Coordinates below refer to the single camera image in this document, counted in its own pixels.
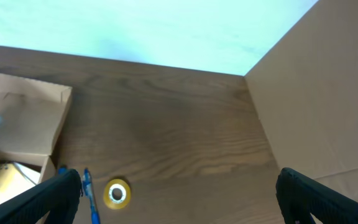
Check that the brown cardboard panel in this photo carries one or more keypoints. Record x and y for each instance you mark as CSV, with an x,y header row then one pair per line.
x,y
305,90

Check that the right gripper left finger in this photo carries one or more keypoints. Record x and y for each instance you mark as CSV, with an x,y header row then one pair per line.
x,y
56,198

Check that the yellow sticky note pad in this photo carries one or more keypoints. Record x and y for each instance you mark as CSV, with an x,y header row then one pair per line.
x,y
15,179

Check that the open cardboard box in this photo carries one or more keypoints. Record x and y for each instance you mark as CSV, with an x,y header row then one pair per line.
x,y
32,114

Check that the blue ballpoint pen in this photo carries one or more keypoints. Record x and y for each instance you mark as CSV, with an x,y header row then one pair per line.
x,y
88,189

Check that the blue and white marker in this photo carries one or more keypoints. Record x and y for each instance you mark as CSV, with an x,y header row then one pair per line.
x,y
61,170

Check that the small yellow tape roll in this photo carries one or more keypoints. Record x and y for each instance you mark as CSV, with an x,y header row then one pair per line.
x,y
117,194

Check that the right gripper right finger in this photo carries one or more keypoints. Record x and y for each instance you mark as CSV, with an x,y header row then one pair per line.
x,y
302,199

